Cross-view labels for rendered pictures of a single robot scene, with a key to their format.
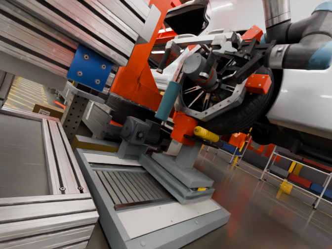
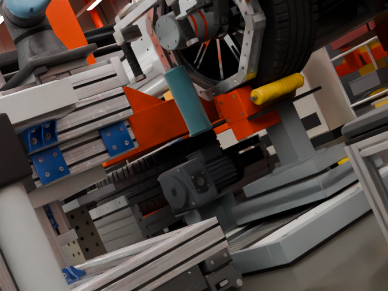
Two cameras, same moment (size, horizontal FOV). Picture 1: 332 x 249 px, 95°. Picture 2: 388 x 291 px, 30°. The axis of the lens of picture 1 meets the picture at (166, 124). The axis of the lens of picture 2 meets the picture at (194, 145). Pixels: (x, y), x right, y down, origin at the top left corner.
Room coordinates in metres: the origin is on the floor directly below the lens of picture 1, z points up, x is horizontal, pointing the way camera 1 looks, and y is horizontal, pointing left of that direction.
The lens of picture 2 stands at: (-1.68, -0.16, 0.39)
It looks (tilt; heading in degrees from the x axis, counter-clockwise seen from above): 1 degrees up; 5
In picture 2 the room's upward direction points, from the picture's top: 25 degrees counter-clockwise
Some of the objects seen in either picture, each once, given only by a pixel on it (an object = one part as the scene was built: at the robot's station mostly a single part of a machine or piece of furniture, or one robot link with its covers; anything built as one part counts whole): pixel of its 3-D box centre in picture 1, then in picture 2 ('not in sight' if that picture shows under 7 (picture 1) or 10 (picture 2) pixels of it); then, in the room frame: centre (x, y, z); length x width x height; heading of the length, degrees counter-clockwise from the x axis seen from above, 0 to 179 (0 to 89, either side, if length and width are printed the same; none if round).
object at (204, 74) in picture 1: (210, 62); (184, 23); (0.72, -0.07, 0.83); 0.04 x 0.04 x 0.16
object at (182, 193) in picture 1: (174, 174); (304, 186); (1.15, -0.22, 0.13); 0.50 x 0.36 x 0.10; 45
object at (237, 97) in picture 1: (206, 77); (201, 23); (1.01, -0.12, 0.85); 0.54 x 0.07 x 0.54; 45
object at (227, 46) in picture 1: (225, 48); (184, 7); (0.62, -0.10, 0.85); 0.09 x 0.03 x 0.06; 76
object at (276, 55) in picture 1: (278, 56); not in sight; (0.53, -0.26, 0.85); 0.08 x 0.05 x 0.08; 135
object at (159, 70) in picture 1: (164, 61); (132, 60); (0.96, 0.17, 0.83); 0.04 x 0.04 x 0.16
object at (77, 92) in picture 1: (83, 92); (71, 206); (1.11, 0.65, 0.44); 0.43 x 0.17 x 0.03; 45
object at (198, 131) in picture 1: (207, 135); (278, 88); (0.99, -0.27, 0.51); 0.29 x 0.06 x 0.06; 135
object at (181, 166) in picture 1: (187, 154); (289, 139); (1.13, -0.24, 0.32); 0.40 x 0.30 x 0.28; 45
